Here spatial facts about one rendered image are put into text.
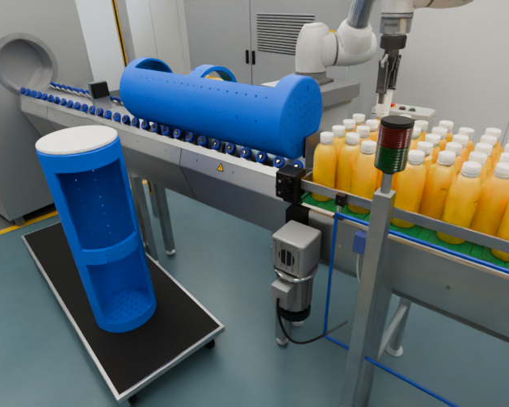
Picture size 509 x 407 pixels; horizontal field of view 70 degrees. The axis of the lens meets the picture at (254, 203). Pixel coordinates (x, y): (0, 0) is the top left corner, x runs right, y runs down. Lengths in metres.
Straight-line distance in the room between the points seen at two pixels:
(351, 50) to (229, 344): 1.54
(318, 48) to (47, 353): 1.96
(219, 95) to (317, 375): 1.26
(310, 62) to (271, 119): 0.75
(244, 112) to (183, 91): 0.31
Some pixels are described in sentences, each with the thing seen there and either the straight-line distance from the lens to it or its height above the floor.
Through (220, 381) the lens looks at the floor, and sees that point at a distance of 1.79.
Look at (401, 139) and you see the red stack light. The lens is 0.76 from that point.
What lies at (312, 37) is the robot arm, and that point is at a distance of 1.90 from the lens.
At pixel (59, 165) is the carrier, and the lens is 1.41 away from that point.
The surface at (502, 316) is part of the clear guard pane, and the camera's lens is 1.04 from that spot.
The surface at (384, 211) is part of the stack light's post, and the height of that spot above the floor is 1.06.
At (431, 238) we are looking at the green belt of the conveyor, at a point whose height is 0.90.
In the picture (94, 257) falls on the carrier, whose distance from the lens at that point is 1.58.
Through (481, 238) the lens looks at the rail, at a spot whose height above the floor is 0.97.
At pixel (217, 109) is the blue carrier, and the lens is 1.35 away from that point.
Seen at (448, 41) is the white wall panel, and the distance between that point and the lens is 3.97.
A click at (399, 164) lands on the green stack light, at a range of 0.78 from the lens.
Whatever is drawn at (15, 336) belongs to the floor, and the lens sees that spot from 2.31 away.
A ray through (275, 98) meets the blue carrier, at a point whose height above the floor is 1.18.
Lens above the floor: 1.48
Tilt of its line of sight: 30 degrees down
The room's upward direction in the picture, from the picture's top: 2 degrees counter-clockwise
